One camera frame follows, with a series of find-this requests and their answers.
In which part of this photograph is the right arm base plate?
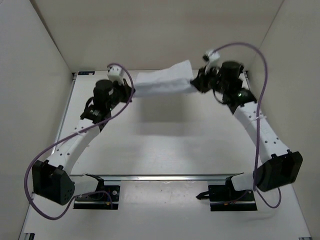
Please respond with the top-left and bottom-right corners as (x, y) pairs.
(196, 181), (258, 212)

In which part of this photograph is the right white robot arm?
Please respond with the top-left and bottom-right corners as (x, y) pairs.
(191, 61), (303, 200)

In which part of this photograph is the left blue label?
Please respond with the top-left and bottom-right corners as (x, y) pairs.
(77, 71), (95, 76)

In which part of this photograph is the white skirt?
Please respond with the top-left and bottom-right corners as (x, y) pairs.
(133, 60), (198, 98)

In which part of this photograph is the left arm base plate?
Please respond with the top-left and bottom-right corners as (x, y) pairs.
(73, 185), (121, 210)

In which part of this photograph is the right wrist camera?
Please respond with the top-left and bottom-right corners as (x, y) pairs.
(202, 49), (220, 64)

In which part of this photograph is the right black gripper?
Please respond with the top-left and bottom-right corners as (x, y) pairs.
(191, 65), (228, 96)

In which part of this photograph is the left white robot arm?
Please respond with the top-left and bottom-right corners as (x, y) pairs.
(32, 77), (134, 206)

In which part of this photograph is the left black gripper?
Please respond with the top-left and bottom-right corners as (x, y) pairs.
(109, 76), (136, 107)

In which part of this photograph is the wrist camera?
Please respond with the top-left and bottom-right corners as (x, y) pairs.
(107, 64), (124, 85)
(202, 49), (220, 64)

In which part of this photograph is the aluminium rail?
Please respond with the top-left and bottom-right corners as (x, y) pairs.
(100, 174), (236, 182)

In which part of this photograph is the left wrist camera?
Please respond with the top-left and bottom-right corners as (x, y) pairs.
(107, 64), (124, 85)

